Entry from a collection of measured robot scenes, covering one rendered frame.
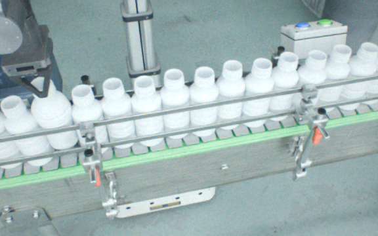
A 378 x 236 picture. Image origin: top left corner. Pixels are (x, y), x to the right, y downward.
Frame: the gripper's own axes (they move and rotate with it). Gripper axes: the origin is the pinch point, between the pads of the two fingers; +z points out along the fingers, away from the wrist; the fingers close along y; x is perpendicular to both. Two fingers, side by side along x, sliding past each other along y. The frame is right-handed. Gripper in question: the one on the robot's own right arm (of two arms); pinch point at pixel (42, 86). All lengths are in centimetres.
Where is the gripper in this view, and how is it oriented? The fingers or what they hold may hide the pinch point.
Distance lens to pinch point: 69.3
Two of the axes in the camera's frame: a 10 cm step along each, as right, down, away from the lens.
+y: 2.2, 7.2, -6.5
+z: 0.1, 6.7, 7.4
